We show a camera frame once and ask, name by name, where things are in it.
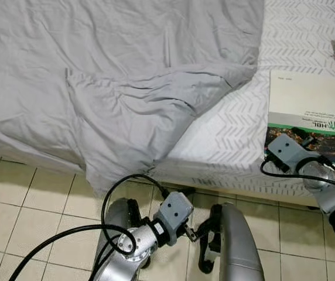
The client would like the white and green book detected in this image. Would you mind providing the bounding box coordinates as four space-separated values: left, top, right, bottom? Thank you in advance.
264 70 335 173

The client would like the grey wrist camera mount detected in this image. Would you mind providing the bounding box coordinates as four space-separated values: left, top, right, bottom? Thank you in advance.
156 191 194 246
265 133 317 173

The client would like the grey right robot leg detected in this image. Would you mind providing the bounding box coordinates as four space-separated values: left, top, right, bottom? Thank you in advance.
200 202 265 281

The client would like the grey left robot leg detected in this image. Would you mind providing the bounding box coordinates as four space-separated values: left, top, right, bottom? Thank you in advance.
105 198 156 270

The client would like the grey duvet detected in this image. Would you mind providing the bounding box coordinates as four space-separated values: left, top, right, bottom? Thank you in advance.
0 0 266 197

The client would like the grey robot leg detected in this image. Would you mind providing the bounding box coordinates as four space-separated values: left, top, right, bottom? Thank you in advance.
200 202 265 281
105 198 156 270

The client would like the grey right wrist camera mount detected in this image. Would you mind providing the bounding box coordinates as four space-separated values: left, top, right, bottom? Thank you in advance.
265 133 317 173

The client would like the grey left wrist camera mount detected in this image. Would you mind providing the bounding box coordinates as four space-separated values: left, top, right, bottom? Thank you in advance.
156 191 194 246

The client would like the white patterned mattress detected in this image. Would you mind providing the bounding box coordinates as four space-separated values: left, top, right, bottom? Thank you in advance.
153 0 335 205

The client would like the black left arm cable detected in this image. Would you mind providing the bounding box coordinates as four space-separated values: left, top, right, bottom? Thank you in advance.
9 174 171 281

